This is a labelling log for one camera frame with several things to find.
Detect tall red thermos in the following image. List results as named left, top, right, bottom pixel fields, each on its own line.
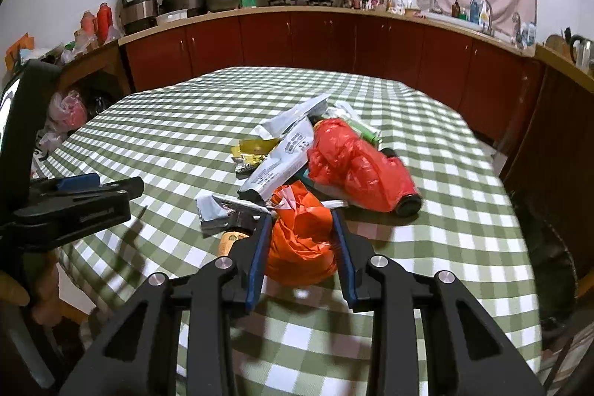
left=95, top=2, right=114, bottom=45

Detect red plastic bag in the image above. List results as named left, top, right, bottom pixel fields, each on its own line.
left=306, top=118, right=419, bottom=214

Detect small steel tap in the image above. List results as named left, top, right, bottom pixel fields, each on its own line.
left=509, top=11, right=523, bottom=45

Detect orange plastic bag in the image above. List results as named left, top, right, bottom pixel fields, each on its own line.
left=264, top=184, right=340, bottom=286

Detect brown wooden side cabinet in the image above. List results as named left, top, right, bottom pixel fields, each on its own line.
left=500, top=45, right=594, bottom=285

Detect person's left hand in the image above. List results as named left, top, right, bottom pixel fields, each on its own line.
left=0, top=254, right=64, bottom=328

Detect teal tube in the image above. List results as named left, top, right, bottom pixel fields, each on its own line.
left=293, top=174, right=320, bottom=193

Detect green checked tablecloth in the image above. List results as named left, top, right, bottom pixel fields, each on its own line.
left=32, top=66, right=545, bottom=396

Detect yellow snack bag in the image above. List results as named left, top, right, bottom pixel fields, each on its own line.
left=231, top=135, right=280, bottom=178

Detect pink plastic bag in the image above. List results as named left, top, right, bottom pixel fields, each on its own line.
left=48, top=89, right=90, bottom=131

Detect green white wrapper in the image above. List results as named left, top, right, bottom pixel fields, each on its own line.
left=325, top=100, right=384, bottom=149

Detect steel kettle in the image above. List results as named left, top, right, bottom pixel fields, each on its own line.
left=568, top=33, right=594, bottom=71

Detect grey plastic wrapper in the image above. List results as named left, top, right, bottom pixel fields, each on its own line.
left=195, top=193, right=280, bottom=238

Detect white printed pouch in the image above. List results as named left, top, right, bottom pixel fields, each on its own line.
left=236, top=117, right=317, bottom=203

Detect black bottle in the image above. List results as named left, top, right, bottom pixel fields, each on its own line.
left=381, top=147, right=424, bottom=219

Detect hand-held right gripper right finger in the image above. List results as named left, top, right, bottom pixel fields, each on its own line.
left=330, top=208, right=546, bottom=396

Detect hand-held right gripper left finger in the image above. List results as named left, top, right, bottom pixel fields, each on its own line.
left=60, top=215, right=275, bottom=396

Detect black cooking pot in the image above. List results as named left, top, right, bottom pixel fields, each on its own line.
left=160, top=0, right=210, bottom=18

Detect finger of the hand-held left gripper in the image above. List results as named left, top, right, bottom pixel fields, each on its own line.
left=30, top=173, right=146, bottom=206
left=12, top=192, right=132, bottom=252

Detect rice cooker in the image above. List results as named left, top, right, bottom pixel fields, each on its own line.
left=119, top=0, right=160, bottom=35

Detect grey plastic mailer bag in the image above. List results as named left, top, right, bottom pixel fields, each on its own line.
left=257, top=94, right=331, bottom=143

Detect curved steel faucet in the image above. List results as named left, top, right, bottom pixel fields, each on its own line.
left=468, top=0, right=493, bottom=36

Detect red-brown lower cabinets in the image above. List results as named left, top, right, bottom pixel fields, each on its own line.
left=117, top=7, right=547, bottom=147

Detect dark lidded pot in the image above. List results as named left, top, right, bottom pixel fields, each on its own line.
left=205, top=0, right=243, bottom=13

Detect orange thermos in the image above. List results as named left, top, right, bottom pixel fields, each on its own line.
left=80, top=10, right=98, bottom=39

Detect black trash bin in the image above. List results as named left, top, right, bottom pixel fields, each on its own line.
left=513, top=192, right=584, bottom=327

